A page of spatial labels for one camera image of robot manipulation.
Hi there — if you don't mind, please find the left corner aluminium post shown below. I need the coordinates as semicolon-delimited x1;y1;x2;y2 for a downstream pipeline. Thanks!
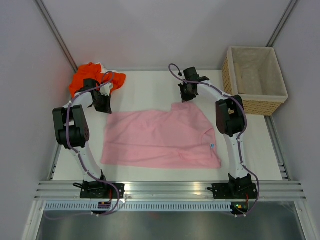
34;0;78;73

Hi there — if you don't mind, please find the wicker basket with liner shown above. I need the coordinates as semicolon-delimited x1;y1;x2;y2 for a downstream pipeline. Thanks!
221;46;288;117

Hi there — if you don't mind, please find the pink t-shirt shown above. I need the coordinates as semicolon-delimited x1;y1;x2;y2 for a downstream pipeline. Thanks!
100;102;221;169

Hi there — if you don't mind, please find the orange t-shirt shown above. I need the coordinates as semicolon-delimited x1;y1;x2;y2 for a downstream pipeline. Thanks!
68;62;127;98

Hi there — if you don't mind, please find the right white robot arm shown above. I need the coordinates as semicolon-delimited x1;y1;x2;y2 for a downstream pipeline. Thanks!
177;67;253;198

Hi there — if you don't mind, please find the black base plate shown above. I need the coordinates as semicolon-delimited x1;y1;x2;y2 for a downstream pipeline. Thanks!
72;181;118;199
206;183;258;200

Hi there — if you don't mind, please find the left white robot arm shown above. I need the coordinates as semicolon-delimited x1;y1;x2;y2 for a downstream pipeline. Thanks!
52;78;113;198

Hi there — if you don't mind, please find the right corner aluminium post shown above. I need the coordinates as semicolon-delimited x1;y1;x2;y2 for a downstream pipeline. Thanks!
265;0;300;48

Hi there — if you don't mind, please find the white slotted cable duct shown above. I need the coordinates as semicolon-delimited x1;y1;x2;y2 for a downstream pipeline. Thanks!
44;201;231;212

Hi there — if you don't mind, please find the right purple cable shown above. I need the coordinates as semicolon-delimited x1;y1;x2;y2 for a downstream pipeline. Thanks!
168;63;261;219

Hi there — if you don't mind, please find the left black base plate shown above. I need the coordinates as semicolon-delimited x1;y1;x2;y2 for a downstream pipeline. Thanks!
72;181;118;199

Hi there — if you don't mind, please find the aluminium front rail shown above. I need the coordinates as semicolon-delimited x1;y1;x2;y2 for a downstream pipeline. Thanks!
33;180;307;202

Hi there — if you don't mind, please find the corner aluminium post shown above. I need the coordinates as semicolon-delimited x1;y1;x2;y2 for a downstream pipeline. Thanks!
265;0;300;48
34;0;78;73

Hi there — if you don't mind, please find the purple cable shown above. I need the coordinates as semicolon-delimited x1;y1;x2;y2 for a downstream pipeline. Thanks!
44;71;121;221
168;63;261;219

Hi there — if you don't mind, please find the back table edge rail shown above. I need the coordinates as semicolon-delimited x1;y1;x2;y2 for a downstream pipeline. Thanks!
105;66;221;73

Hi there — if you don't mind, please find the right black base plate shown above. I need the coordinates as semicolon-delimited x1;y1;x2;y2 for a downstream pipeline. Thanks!
206;183;258;200

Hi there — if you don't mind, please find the white t-shirt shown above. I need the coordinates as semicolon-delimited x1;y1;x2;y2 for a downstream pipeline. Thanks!
94;62;117;74

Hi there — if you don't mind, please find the right table side rail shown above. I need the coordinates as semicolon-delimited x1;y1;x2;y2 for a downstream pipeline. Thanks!
264;116;291;181

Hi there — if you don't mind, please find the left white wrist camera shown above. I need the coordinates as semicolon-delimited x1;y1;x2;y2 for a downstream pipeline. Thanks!
99;82;115;96

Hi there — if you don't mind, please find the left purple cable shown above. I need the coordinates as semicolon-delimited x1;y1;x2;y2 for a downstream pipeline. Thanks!
44;71;121;221

